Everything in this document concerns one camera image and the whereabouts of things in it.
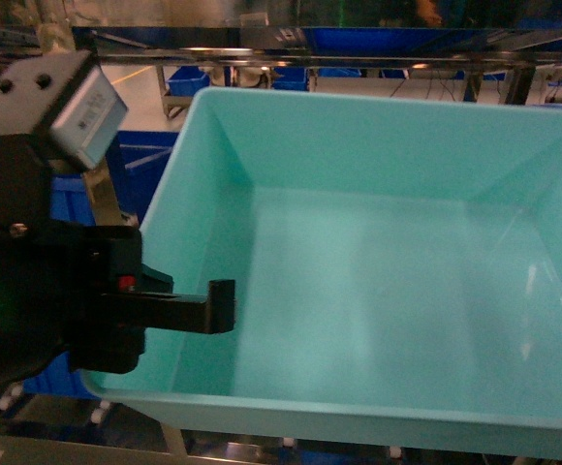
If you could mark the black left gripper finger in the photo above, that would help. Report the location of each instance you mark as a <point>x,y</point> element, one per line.
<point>213,313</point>

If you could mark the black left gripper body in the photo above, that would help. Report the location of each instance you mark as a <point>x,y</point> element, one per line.
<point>64,287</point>

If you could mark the teal plastic bin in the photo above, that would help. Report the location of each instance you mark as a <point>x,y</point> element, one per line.
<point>398,270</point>

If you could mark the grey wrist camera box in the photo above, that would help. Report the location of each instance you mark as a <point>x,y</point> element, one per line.
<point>85,128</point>

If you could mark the steel shelf frame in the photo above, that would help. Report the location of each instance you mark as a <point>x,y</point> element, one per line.
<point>472,51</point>

